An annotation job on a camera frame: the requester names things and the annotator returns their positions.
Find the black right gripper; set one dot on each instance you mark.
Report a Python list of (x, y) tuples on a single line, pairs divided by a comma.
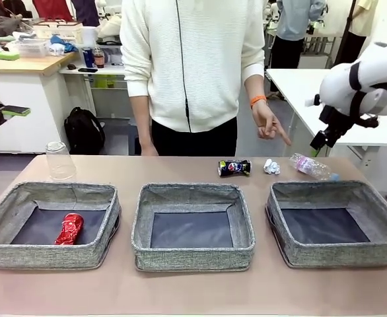
[(333, 122)]

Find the clear plastic water bottle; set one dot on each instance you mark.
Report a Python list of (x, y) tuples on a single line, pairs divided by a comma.
[(307, 165)]

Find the white paper ball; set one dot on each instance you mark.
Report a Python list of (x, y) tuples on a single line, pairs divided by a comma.
[(272, 166)]

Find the crushed black Pepsi can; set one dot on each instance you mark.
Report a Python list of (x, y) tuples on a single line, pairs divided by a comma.
[(234, 167)]

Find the clear plastic cup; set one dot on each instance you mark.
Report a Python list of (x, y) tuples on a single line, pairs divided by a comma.
[(60, 165)]

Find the crushed red soda can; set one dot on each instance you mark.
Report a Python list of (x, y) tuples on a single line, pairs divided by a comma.
[(69, 229)]

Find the person's left forearm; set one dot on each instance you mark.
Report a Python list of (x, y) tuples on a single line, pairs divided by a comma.
[(255, 87)]

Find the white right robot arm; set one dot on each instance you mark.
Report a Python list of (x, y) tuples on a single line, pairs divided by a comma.
[(338, 86)]

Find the person's right forearm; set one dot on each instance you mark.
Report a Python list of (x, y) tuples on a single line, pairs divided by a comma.
[(140, 119)]

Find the person's left hand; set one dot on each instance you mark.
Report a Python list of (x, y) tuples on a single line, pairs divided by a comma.
[(266, 122)]

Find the person's right hand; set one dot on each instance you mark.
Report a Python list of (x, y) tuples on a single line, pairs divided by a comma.
[(150, 150)]

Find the wooden top white cabinet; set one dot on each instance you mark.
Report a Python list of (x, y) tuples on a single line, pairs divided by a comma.
[(31, 86)]

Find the white plastic mesh basket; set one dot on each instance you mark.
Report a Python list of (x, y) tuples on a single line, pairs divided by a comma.
[(33, 49)]

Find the white table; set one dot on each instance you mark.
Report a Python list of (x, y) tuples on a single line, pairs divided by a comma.
[(296, 92)]

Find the grey cloth pile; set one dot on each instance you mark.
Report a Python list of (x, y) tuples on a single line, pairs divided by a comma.
[(2, 26)]

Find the blue cloth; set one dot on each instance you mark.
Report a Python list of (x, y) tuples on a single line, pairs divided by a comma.
[(64, 44)]

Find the white box with wooden rim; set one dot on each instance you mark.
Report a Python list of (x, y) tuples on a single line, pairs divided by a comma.
[(58, 31)]

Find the orange wrist watch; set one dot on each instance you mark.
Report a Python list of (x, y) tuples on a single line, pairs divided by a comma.
[(258, 100)]

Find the black phone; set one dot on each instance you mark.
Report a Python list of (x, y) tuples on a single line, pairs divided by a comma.
[(88, 70)]

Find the blue tumbler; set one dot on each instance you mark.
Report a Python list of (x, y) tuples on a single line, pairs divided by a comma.
[(88, 58)]

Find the black backpack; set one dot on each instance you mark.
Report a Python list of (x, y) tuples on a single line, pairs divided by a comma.
[(83, 132)]

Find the iced drink cup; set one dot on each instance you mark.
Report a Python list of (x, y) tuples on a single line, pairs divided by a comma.
[(99, 59)]

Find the white jug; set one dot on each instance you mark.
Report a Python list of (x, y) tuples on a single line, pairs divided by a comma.
[(89, 36)]

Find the white shelf cart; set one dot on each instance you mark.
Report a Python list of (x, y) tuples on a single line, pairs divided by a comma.
[(107, 95)]

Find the black stand pole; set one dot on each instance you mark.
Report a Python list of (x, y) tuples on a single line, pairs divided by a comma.
[(345, 36)]

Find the white cloth bag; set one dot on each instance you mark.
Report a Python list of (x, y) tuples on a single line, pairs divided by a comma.
[(110, 28)]

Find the grey fabric basket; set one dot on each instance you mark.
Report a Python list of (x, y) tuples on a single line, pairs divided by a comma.
[(48, 257), (338, 254), (193, 259)]

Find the person in light blue shirt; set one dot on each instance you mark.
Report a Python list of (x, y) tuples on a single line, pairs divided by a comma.
[(296, 23)]

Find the person in cream shirt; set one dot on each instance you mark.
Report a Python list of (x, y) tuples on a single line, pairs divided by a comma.
[(362, 20)]

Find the blue stool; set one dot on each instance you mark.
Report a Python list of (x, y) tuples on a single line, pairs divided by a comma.
[(134, 138)]

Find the person in white sweater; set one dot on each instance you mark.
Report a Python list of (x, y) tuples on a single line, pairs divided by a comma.
[(197, 66)]

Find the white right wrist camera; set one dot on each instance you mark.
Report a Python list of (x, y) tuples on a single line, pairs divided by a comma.
[(313, 100)]

